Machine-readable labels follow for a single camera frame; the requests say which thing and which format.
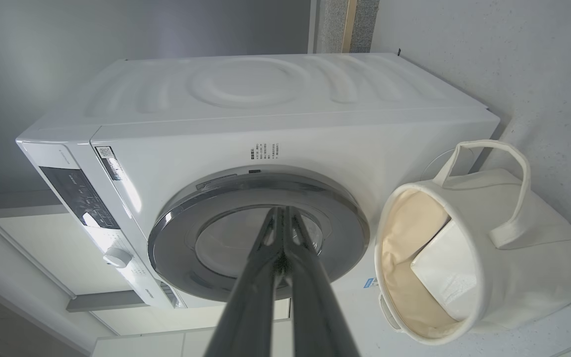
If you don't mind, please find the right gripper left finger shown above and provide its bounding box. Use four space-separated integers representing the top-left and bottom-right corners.
205 207 284 357

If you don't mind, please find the cream canvas laundry basket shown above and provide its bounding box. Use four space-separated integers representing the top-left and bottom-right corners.
375 140 571 346

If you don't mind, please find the wooden baseboard strip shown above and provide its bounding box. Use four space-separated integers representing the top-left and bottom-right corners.
341 0 358 54

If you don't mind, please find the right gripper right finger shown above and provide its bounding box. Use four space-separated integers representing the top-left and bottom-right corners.
284 207 360 357

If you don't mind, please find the white sheet basket liner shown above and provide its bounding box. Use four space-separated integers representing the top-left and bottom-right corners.
410 221 478 320

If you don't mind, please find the round glass washer door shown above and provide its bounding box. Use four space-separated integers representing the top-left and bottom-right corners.
148 166 369 302

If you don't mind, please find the white washing machine dial knob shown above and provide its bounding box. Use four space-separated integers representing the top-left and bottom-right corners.
103 247 133 269

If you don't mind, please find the QR code sticker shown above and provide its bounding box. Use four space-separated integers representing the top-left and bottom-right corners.
95 146 125 181

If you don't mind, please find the black washing machine display panel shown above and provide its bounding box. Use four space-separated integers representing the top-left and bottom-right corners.
39 166 120 230

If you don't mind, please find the white front-load washing machine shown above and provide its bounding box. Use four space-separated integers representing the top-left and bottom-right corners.
15 52 500 310

